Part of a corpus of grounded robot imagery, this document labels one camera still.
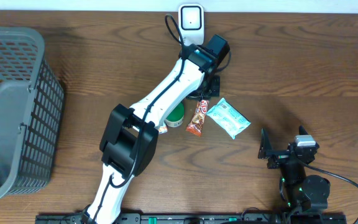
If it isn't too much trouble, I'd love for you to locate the light blue tissue packet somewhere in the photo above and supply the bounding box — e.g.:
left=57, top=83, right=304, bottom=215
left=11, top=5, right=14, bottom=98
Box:
left=206, top=98, right=251, bottom=139

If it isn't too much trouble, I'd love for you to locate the red Top chocolate bar wrapper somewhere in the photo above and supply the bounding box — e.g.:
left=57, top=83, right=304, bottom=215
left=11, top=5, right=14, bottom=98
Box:
left=186, top=100, right=209, bottom=137

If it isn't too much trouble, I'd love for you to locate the green lidded jar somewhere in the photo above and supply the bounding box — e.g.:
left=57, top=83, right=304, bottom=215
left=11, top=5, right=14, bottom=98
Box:
left=165, top=103, right=185, bottom=128

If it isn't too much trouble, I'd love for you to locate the orange snack box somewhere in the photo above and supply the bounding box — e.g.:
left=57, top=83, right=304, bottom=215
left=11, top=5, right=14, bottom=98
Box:
left=158, top=122, right=168, bottom=134

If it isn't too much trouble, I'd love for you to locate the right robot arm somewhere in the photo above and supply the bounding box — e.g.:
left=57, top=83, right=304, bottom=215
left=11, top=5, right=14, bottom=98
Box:
left=258, top=126, right=331, bottom=223

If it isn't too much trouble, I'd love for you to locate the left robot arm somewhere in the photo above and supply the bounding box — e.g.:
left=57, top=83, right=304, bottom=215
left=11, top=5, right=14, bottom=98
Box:
left=81, top=35, right=230, bottom=223

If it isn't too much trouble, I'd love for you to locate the white barcode scanner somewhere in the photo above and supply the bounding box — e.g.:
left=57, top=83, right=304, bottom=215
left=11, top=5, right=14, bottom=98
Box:
left=178, top=4, right=204, bottom=45

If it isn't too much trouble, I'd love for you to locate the grey plastic mesh basket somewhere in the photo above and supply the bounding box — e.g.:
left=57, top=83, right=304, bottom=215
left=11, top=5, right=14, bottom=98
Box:
left=0, top=27, right=65, bottom=199

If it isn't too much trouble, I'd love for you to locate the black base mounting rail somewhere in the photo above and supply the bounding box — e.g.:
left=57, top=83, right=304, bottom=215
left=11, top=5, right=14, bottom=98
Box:
left=35, top=211, right=347, bottom=224

